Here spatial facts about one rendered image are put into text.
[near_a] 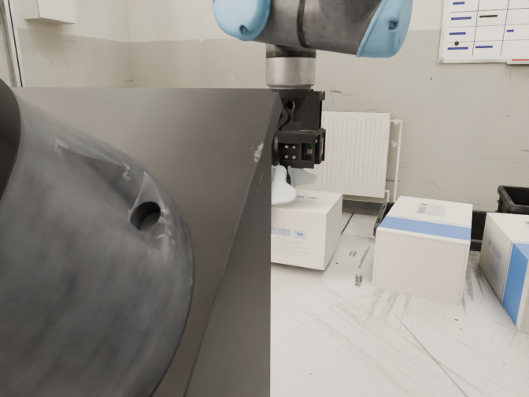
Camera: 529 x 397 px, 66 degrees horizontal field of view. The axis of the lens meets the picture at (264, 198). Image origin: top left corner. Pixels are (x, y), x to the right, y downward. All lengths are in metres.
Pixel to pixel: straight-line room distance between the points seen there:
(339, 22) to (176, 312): 0.37
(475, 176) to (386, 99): 0.82
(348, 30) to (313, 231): 0.28
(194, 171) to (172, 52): 3.54
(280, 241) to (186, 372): 0.48
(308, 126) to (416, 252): 0.24
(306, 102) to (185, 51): 3.08
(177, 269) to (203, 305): 0.02
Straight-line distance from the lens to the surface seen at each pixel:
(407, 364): 0.50
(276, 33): 0.52
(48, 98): 0.31
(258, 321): 0.25
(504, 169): 3.22
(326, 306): 0.58
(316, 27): 0.49
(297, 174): 0.71
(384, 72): 3.13
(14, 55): 2.06
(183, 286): 0.17
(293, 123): 0.63
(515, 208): 1.60
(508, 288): 0.64
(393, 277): 0.62
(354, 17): 0.47
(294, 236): 0.62
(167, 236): 0.16
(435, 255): 0.60
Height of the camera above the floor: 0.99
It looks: 16 degrees down
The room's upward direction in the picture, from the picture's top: straight up
